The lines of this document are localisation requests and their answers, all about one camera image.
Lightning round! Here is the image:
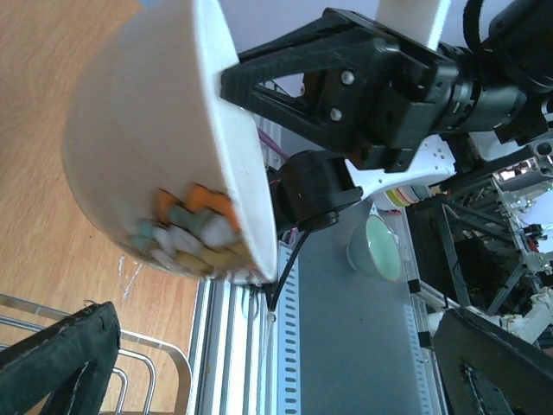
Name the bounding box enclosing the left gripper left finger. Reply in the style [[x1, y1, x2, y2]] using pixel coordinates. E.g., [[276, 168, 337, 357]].
[[1, 302, 121, 414]]

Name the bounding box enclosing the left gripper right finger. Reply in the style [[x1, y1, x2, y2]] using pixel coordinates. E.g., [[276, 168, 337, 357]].
[[432, 309, 552, 414]]

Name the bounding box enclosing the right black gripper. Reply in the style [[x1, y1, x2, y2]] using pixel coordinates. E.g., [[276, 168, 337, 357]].
[[220, 8, 527, 172]]

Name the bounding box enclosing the metal wire dish rack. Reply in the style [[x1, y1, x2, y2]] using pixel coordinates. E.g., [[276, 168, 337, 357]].
[[1, 295, 191, 414]]

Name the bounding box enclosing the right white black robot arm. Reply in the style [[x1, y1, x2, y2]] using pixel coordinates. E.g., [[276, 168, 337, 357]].
[[220, 1, 552, 233]]

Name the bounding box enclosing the green celadon bowl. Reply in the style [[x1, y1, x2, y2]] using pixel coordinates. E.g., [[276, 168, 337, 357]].
[[346, 214, 402, 282]]

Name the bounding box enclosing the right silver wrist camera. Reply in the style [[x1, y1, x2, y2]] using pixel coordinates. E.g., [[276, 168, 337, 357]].
[[376, 0, 451, 50]]

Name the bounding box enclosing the black metal frame clutter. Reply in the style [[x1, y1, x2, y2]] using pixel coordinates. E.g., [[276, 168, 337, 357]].
[[407, 174, 552, 343]]

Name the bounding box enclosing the aluminium rail base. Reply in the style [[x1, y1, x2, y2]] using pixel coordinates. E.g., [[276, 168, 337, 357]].
[[188, 281, 286, 414]]

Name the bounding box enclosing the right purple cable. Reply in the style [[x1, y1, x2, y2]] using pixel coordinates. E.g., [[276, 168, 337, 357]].
[[257, 127, 299, 243]]

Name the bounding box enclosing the grey slotted cable duct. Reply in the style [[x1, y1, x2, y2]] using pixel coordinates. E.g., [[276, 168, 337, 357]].
[[269, 259, 301, 414]]

